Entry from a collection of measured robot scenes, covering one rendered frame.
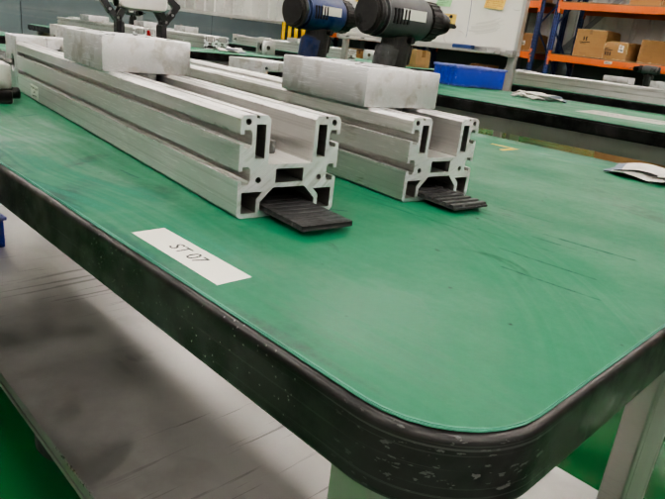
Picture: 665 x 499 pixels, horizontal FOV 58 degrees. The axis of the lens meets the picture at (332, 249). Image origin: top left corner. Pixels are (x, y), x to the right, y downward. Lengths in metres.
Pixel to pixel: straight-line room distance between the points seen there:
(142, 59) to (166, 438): 0.68
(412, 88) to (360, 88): 0.07
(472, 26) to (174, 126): 3.47
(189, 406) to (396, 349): 0.96
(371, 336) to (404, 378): 0.04
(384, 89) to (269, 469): 0.70
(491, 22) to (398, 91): 3.26
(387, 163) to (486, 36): 3.31
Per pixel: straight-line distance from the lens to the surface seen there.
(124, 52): 0.78
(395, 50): 0.92
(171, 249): 0.43
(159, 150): 0.64
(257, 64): 1.21
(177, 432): 1.19
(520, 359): 0.34
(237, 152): 0.49
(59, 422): 1.24
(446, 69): 3.16
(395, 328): 0.34
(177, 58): 0.81
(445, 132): 0.67
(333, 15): 1.11
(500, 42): 3.88
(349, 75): 0.67
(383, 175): 0.63
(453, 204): 0.60
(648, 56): 10.63
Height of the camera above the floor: 0.93
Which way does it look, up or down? 19 degrees down
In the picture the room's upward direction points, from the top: 7 degrees clockwise
